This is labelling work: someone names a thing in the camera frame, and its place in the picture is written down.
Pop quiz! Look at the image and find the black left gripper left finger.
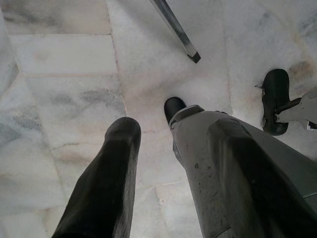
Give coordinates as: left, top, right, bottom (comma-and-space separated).
51, 116, 142, 238

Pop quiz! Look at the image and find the silver metal clothes rack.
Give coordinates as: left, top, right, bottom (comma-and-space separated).
149, 0, 202, 64

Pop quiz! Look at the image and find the black robot right foot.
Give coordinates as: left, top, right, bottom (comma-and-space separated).
255, 68, 291, 136

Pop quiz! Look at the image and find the black robot foot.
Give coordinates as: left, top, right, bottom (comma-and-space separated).
255, 68, 291, 136
163, 96, 188, 126

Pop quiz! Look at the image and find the black robot left foot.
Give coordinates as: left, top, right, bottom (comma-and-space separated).
163, 96, 188, 126

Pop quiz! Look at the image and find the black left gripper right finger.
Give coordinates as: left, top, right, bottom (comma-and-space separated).
209, 119, 317, 238

